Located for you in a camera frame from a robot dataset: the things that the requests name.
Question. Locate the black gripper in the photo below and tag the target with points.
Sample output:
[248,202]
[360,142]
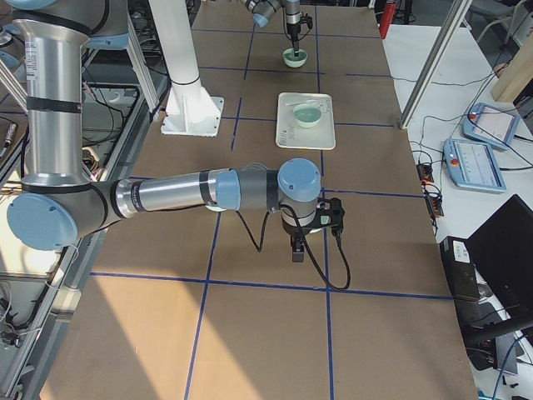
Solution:
[296,233]
[294,34]

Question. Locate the white plastic spoon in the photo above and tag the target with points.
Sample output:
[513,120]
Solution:
[307,101]

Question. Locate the green bowl on tray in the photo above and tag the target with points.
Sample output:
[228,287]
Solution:
[307,115]

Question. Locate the green bowl with ice cubes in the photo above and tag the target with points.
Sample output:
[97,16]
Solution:
[215,208]

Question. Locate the pale green tray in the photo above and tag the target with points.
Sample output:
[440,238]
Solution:
[290,135]

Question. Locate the red cylinder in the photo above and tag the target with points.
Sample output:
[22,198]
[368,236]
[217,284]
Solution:
[387,17]

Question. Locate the black box with label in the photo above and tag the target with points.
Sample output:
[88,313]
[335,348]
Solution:
[459,270]

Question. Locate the near blue teach pendant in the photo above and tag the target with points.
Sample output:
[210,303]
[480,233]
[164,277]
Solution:
[472,165]

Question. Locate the blue teach pendant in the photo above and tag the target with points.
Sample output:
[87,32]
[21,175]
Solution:
[490,125]
[472,165]

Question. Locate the black laptop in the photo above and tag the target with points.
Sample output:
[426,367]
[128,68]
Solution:
[501,250]

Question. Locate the far blue teach pendant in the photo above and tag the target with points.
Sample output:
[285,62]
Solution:
[490,125]

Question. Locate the white camera post with base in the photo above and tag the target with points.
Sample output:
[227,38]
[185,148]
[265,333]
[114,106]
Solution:
[190,109]

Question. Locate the aluminium frame post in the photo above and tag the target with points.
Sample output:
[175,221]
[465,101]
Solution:
[452,21]

